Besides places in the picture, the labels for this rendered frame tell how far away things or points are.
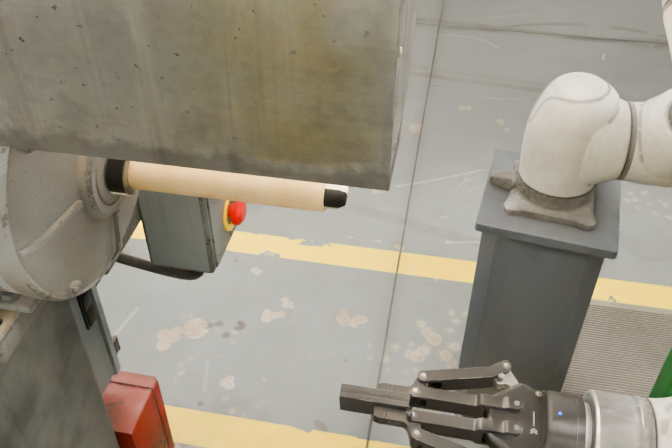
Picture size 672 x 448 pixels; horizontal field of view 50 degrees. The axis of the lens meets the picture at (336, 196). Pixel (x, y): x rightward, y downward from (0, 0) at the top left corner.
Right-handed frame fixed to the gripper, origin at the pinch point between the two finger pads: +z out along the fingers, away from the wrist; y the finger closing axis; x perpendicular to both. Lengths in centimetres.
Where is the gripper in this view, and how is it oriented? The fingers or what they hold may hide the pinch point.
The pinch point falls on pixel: (374, 401)
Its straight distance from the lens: 76.0
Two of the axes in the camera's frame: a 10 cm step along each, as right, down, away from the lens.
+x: -0.3, -6.7, -7.4
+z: -9.8, -1.2, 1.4
